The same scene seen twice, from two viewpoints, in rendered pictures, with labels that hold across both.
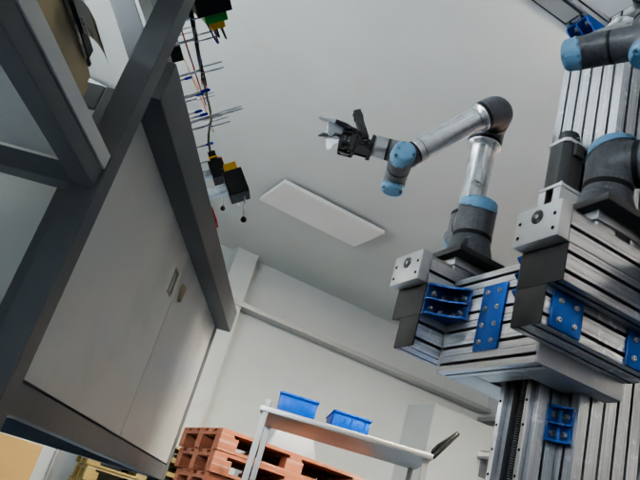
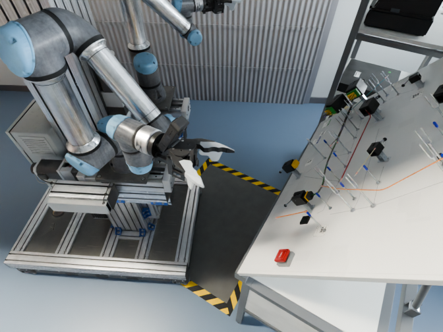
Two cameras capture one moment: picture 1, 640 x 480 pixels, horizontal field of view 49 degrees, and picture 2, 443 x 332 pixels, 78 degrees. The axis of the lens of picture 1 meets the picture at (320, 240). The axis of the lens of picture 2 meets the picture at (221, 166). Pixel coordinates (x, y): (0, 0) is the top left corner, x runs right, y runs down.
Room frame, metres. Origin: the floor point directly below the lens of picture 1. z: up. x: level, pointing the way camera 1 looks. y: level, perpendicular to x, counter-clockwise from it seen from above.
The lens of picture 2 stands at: (2.42, 0.31, 2.08)
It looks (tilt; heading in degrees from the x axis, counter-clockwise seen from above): 49 degrees down; 206
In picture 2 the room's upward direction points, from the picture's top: straight up
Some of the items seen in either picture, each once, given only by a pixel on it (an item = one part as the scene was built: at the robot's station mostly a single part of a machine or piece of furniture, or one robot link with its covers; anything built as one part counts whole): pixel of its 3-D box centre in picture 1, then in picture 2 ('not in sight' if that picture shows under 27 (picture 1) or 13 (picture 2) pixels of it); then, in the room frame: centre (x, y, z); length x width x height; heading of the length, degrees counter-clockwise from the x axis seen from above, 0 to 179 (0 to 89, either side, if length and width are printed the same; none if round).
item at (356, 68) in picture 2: not in sight; (368, 80); (0.57, 0.46, 1.09); 0.35 x 0.33 x 0.07; 175
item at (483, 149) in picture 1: (476, 180); (67, 109); (2.01, -0.44, 1.54); 0.15 x 0.12 x 0.55; 177
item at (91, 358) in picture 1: (122, 296); not in sight; (1.15, 0.29, 0.60); 0.55 x 0.02 x 0.39; 175
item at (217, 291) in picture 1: (201, 241); (289, 186); (1.42, 0.25, 0.83); 1.18 x 0.05 x 0.06; 175
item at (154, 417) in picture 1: (174, 370); not in sight; (1.70, 0.24, 0.60); 0.55 x 0.03 x 0.39; 175
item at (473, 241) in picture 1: (469, 251); (124, 153); (1.87, -0.43, 1.21); 0.15 x 0.15 x 0.10
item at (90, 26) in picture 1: (88, 29); not in sight; (0.61, 0.29, 0.73); 0.06 x 0.05 x 0.03; 179
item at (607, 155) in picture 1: (613, 165); (146, 68); (1.41, -0.63, 1.33); 0.13 x 0.12 x 0.14; 48
